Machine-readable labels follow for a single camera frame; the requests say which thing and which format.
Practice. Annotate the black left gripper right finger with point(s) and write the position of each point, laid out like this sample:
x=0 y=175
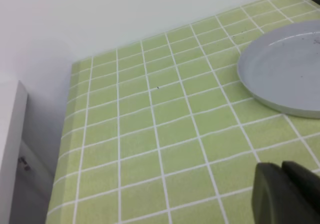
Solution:
x=307 y=182

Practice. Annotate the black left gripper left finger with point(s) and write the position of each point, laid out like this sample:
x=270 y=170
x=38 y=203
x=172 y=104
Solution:
x=276 y=200

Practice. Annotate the grey round plate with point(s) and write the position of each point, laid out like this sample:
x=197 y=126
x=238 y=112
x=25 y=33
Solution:
x=281 y=69

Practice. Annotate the white cabinet panel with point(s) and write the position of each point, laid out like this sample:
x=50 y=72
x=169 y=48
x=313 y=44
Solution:
x=13 y=100

